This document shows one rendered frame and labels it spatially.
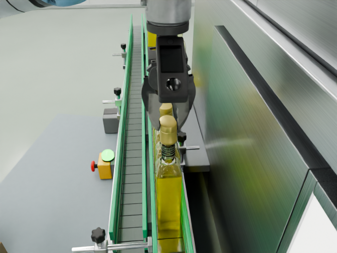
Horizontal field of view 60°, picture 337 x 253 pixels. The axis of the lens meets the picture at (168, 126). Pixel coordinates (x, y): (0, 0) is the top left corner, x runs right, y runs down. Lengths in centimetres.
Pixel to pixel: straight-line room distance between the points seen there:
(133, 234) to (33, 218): 39
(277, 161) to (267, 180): 4
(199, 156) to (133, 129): 28
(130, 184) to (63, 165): 38
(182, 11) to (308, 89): 23
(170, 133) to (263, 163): 21
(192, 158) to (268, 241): 56
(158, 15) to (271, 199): 31
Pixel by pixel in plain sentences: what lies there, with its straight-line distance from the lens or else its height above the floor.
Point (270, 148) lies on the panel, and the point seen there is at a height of 128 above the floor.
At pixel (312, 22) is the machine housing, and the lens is 38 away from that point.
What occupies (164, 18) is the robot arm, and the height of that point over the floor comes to 140.
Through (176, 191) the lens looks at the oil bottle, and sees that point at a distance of 67.
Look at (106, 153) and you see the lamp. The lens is 104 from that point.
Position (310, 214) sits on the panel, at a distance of 34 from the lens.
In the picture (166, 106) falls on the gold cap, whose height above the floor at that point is 116.
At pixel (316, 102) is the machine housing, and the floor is 138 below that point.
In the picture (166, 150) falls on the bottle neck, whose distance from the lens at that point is 60.
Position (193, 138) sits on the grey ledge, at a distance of 105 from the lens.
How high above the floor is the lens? 152
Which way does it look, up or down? 36 degrees down
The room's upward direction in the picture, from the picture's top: straight up
